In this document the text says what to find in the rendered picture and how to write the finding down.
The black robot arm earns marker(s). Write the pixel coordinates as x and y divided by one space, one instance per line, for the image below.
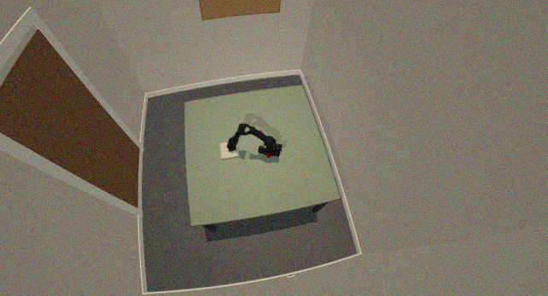
269 141

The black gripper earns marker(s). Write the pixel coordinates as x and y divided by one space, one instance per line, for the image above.
265 151

